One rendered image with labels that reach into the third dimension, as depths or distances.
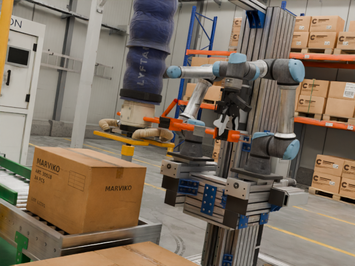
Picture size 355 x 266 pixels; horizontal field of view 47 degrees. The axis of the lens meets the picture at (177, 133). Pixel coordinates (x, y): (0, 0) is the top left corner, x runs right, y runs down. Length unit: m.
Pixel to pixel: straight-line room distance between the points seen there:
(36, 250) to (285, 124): 1.47
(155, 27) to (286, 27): 0.96
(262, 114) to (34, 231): 1.48
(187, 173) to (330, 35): 7.43
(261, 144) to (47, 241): 1.25
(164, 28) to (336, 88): 7.44
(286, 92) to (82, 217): 1.26
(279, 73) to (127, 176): 1.01
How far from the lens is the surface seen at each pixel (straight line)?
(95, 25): 5.54
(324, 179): 9.33
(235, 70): 1.80
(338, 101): 9.29
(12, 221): 2.59
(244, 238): 2.74
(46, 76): 12.20
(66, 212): 2.41
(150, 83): 2.12
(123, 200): 2.41
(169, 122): 1.98
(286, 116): 2.25
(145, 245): 2.37
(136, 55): 2.14
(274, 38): 2.64
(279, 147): 2.28
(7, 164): 3.94
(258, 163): 2.34
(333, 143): 10.64
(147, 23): 2.14
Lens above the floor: 1.31
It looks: 3 degrees down
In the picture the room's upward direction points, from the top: 9 degrees clockwise
